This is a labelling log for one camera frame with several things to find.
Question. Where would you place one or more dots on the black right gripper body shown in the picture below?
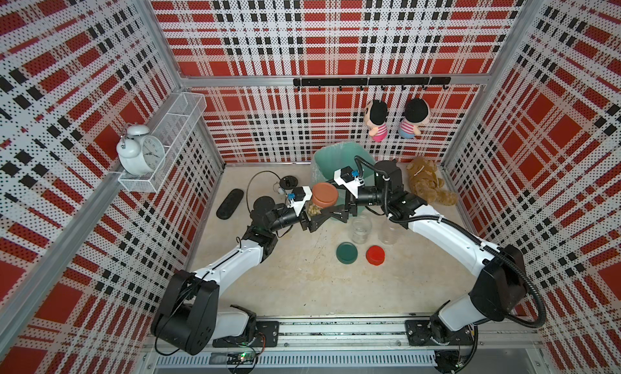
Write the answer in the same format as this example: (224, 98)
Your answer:
(369, 196)

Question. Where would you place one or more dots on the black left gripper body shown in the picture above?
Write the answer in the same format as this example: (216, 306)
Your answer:
(285, 217)

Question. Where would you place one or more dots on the orange lid peanut jar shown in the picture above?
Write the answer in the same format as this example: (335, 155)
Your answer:
(324, 195)

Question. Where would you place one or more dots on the green lid peanut jar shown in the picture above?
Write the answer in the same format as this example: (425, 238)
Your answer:
(361, 228)

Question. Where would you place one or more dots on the dark green jar lid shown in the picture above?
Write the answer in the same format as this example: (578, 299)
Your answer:
(346, 253)

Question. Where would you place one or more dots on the clear peanut jar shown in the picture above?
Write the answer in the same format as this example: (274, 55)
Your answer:
(389, 233)

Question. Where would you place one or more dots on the red jar lid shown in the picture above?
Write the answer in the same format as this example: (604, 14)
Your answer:
(375, 255)

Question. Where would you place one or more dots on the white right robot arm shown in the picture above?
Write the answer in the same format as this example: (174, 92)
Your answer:
(501, 281)

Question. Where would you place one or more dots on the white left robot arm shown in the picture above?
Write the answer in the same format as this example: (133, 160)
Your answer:
(189, 316)

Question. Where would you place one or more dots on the white round device black top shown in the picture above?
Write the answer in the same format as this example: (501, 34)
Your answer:
(286, 184)

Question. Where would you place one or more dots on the clear plastic bin liner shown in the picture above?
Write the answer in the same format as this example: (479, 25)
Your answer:
(324, 164)

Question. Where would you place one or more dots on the green plastic trash bin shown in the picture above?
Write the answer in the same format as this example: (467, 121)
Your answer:
(334, 157)

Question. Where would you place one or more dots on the tan teddy bear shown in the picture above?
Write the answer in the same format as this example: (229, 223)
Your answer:
(424, 182)

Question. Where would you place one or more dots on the pink striped hanging doll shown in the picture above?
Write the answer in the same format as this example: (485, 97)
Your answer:
(375, 119)

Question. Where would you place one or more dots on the blue striped hanging doll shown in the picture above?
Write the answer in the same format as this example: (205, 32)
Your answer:
(416, 114)

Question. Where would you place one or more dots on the white twin-bell alarm clock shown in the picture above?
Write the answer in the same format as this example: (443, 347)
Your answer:
(139, 151)

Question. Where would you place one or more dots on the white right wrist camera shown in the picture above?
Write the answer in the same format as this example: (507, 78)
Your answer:
(350, 180)

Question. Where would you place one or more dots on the metal base rail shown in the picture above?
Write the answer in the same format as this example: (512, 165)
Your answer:
(390, 343)

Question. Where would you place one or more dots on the white wire mesh shelf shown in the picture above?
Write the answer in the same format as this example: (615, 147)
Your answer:
(174, 130)

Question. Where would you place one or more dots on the black wall hook rail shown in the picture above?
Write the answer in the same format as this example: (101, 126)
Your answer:
(364, 82)

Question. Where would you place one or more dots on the green circuit board with wires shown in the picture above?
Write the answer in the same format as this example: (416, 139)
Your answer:
(244, 362)

